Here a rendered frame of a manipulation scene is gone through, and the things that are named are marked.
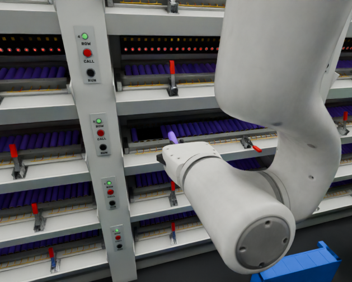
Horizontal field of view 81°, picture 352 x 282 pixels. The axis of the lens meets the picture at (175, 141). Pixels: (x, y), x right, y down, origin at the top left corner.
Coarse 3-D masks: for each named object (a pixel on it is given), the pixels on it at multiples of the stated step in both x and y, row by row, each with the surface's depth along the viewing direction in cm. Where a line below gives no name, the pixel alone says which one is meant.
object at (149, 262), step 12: (324, 216) 109; (336, 216) 112; (348, 216) 115; (168, 252) 90; (180, 252) 91; (192, 252) 93; (204, 252) 95; (144, 264) 88; (156, 264) 90; (72, 276) 81; (84, 276) 82; (96, 276) 84; (108, 276) 85
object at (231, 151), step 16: (160, 112) 76; (176, 112) 77; (192, 112) 79; (208, 112) 81; (144, 128) 75; (128, 144) 69; (224, 144) 73; (240, 144) 74; (256, 144) 74; (272, 144) 75; (128, 160) 64; (144, 160) 65; (224, 160) 73
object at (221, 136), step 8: (200, 136) 71; (208, 136) 72; (216, 136) 72; (224, 136) 72; (232, 136) 73; (240, 136) 74; (248, 136) 76; (256, 136) 77; (136, 144) 66; (144, 144) 66; (152, 144) 66; (160, 144) 67; (168, 144) 68
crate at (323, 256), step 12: (312, 252) 73; (324, 252) 73; (276, 264) 70; (288, 264) 70; (300, 264) 69; (312, 264) 70; (324, 264) 70; (336, 264) 71; (252, 276) 72; (264, 276) 66; (276, 276) 66; (288, 276) 67; (300, 276) 69; (312, 276) 71; (324, 276) 73
